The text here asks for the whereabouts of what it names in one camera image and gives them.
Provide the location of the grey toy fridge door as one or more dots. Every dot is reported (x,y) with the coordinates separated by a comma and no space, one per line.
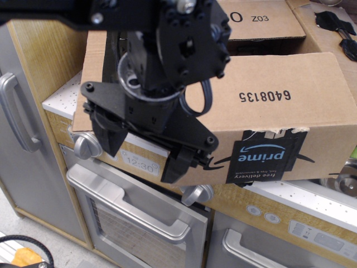
(37,58)

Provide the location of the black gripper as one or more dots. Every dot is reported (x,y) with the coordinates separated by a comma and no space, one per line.
(114,113)

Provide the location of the silver toy dishwasher door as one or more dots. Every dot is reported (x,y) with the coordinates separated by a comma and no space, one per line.
(237,244)

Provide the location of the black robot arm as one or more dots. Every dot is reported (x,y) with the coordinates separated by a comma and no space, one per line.
(165,53)

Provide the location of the silver toy sink basin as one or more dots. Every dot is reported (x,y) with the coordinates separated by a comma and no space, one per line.
(346,180)

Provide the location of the large cardboard amazon box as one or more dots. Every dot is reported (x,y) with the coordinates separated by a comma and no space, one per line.
(277,117)

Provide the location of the orange object on floor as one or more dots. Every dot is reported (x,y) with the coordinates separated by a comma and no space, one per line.
(26,256)

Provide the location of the silver toy oven door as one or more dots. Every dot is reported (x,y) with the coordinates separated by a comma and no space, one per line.
(136,225)

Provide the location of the silver right oven knob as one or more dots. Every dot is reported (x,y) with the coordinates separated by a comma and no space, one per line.
(196,193)

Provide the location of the silver oven knob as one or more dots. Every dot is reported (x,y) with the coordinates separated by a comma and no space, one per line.
(196,193)
(86,146)

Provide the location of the silver left oven knob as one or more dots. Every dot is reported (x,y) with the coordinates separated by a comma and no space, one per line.
(86,146)

